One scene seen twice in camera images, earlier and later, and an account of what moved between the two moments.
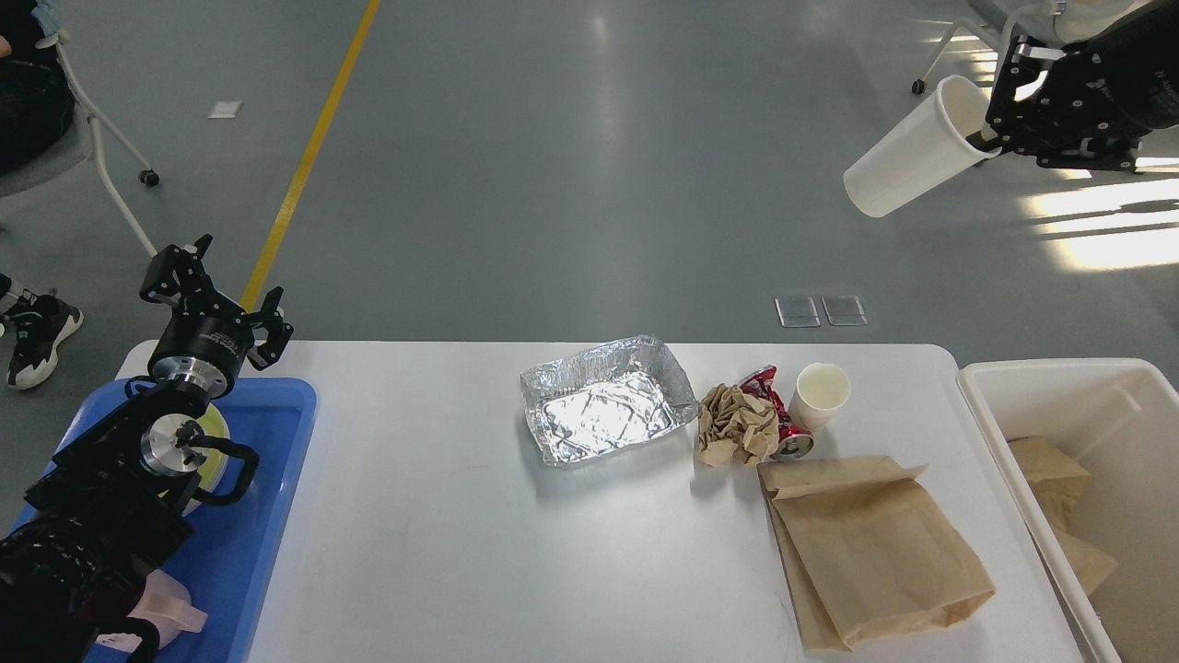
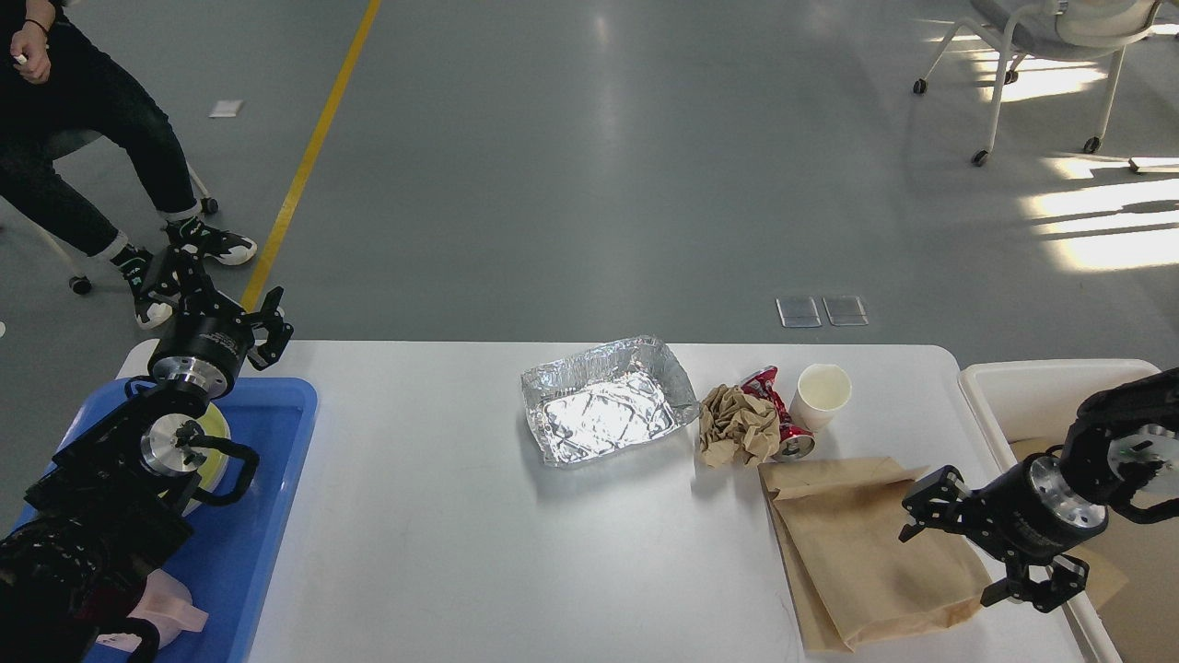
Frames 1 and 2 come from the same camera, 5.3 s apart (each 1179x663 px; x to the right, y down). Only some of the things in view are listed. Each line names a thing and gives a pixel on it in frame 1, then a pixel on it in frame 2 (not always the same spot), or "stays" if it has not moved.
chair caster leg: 148,177 -> 81,284
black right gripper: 1114,87 -> 1030,511
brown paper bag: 869,558 stays
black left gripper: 204,344 stays
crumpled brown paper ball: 735,429 stays
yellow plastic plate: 215,424 stays
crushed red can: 796,442 stays
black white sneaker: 40,322 -> 225,248
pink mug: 167,603 stays
